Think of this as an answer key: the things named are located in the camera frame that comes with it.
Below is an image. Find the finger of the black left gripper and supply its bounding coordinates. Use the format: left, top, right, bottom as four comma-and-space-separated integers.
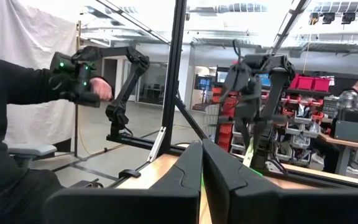
252, 119, 267, 147
239, 119, 251, 147

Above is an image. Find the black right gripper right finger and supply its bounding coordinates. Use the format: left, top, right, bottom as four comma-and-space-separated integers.
203, 139, 358, 224

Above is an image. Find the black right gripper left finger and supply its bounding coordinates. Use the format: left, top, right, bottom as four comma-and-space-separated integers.
44, 140, 203, 224

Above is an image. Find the yellow-green highlighter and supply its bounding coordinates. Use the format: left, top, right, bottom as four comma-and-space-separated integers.
242, 136, 255, 168

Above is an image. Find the green plastic basket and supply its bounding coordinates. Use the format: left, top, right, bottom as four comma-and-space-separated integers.
200, 167, 263, 196

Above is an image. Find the wooden desk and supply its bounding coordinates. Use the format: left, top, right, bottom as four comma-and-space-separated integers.
318, 133, 358, 177

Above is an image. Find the black box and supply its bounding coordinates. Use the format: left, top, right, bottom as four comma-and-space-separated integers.
333, 108, 358, 144

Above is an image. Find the grey office chair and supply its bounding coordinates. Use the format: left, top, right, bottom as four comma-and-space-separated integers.
7, 143, 58, 169

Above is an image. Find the person's hand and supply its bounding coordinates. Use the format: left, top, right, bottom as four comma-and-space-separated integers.
89, 77, 114, 103

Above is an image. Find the white curtain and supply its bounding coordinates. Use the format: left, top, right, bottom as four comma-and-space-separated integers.
0, 0, 81, 146

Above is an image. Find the black table frame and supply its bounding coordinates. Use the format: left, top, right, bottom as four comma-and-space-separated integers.
73, 0, 358, 190

